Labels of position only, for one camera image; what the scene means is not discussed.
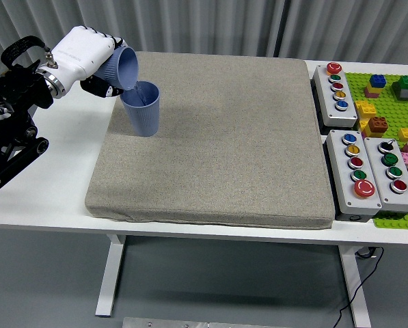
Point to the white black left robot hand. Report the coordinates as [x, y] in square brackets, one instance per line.
[77, 54]

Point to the blue ribbed plastic cup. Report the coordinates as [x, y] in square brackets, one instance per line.
[126, 68]
[145, 116]

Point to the grey pleated curtain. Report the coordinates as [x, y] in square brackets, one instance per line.
[190, 24]

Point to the grey-brown fabric mat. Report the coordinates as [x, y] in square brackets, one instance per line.
[224, 143]

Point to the white table leg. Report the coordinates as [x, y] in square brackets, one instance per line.
[355, 290]
[109, 273]

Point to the grey five-button control box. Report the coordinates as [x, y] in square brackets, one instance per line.
[326, 102]
[342, 184]

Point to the yellow toy brick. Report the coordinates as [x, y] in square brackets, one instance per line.
[372, 93]
[406, 134]
[363, 125]
[365, 108]

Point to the blue toy brick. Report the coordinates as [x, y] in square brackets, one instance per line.
[378, 81]

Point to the brown toy brick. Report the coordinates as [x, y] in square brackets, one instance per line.
[378, 124]

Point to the green toy brick baseplate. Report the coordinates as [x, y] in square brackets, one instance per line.
[391, 109]

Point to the green toy brick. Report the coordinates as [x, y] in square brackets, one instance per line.
[405, 82]

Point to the grey toy brick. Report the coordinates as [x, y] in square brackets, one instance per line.
[406, 94]

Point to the grey selector switch control box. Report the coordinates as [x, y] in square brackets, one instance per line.
[378, 177]

